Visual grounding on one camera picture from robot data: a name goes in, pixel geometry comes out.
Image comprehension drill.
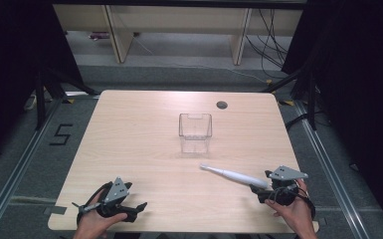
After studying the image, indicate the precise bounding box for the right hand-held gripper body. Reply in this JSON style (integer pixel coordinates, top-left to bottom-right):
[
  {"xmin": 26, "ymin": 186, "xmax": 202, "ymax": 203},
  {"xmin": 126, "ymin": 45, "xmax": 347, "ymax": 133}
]
[{"xmin": 264, "ymin": 165, "xmax": 309, "ymax": 207}]

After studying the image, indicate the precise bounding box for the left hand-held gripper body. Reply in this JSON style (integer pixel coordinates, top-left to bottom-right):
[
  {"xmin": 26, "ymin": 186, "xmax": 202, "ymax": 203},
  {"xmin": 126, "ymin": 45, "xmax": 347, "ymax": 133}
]
[{"xmin": 73, "ymin": 176, "xmax": 137, "ymax": 223}]

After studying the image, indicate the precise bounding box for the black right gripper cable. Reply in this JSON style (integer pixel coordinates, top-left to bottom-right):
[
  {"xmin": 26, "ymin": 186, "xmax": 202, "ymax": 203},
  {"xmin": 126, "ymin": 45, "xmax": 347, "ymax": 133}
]
[{"xmin": 267, "ymin": 186, "xmax": 317, "ymax": 221}]

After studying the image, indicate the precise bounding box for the white electric toothbrush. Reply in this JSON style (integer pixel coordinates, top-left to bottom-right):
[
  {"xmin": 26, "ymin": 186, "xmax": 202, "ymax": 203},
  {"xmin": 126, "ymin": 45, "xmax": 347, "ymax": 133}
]
[{"xmin": 199, "ymin": 162, "xmax": 271, "ymax": 190}]

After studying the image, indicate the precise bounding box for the coiled white cable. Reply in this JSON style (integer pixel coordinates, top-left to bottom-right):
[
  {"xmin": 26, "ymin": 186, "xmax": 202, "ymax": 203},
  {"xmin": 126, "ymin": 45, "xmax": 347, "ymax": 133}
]
[{"xmin": 23, "ymin": 94, "xmax": 40, "ymax": 112}]

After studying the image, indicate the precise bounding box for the light wooden shelf unit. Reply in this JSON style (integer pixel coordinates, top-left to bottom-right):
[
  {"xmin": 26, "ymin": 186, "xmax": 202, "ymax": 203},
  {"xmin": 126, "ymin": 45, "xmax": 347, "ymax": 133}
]
[{"xmin": 52, "ymin": 3, "xmax": 304, "ymax": 66}]

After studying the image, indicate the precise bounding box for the black curtain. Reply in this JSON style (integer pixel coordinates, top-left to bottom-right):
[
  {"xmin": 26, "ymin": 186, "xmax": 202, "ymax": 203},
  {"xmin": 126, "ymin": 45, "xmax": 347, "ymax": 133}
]
[
  {"xmin": 281, "ymin": 0, "xmax": 383, "ymax": 233},
  {"xmin": 0, "ymin": 0, "xmax": 85, "ymax": 168}
]

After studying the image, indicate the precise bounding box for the black metal stand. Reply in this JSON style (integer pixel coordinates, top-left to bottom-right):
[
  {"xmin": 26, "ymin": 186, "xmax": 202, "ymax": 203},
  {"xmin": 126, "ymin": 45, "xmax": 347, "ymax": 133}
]
[
  {"xmin": 34, "ymin": 61, "xmax": 101, "ymax": 131},
  {"xmin": 261, "ymin": 68, "xmax": 318, "ymax": 131}
]

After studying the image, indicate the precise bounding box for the clear plastic container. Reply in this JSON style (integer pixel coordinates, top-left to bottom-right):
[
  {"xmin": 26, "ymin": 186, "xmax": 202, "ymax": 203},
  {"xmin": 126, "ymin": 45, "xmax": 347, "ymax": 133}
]
[{"xmin": 177, "ymin": 113, "xmax": 214, "ymax": 155}]

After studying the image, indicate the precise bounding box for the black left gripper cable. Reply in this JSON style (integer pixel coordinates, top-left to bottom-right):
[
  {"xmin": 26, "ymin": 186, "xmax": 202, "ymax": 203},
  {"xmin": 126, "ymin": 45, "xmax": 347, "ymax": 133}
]
[{"xmin": 76, "ymin": 181, "xmax": 114, "ymax": 227}]

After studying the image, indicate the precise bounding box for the thin white floor cable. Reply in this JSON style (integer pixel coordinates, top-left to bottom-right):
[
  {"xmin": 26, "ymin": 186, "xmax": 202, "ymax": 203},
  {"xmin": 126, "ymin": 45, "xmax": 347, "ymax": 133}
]
[{"xmin": 125, "ymin": 31, "xmax": 271, "ymax": 85}]

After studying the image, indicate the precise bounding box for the person's right hand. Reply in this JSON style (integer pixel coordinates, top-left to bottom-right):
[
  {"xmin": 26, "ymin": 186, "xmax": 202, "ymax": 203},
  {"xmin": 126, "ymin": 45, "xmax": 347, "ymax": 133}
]
[{"xmin": 264, "ymin": 178, "xmax": 316, "ymax": 233}]

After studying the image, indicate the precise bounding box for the black floor cable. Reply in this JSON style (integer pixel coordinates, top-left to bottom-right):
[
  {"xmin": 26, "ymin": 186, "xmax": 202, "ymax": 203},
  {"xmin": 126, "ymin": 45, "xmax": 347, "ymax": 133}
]
[{"xmin": 284, "ymin": 111, "xmax": 330, "ymax": 131}]

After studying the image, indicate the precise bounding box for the aluminium floor rail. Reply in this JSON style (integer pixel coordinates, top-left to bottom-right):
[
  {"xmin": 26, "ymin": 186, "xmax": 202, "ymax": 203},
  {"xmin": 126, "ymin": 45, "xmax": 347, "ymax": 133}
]
[
  {"xmin": 0, "ymin": 97, "xmax": 65, "ymax": 239},
  {"xmin": 293, "ymin": 99, "xmax": 370, "ymax": 239}
]

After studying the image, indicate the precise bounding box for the bundle of black cables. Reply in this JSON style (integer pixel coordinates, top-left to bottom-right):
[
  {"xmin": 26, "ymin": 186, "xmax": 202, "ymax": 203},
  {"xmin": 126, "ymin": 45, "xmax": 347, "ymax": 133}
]
[{"xmin": 244, "ymin": 8, "xmax": 290, "ymax": 80}]

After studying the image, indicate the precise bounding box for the person's left hand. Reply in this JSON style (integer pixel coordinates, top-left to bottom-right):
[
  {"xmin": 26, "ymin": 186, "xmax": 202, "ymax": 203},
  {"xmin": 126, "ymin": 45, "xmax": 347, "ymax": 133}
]
[{"xmin": 73, "ymin": 192, "xmax": 128, "ymax": 239}]

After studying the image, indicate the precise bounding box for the small pink object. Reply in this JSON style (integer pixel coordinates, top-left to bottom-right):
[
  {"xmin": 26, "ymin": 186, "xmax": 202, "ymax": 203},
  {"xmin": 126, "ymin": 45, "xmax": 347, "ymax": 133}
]
[{"xmin": 88, "ymin": 31, "xmax": 110, "ymax": 41}]

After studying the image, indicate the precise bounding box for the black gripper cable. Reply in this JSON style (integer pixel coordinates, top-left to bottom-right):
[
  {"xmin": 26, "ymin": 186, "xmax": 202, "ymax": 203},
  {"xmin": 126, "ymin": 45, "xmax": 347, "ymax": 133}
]
[
  {"xmin": 76, "ymin": 181, "xmax": 114, "ymax": 227},
  {"xmin": 267, "ymin": 186, "xmax": 317, "ymax": 221}
]

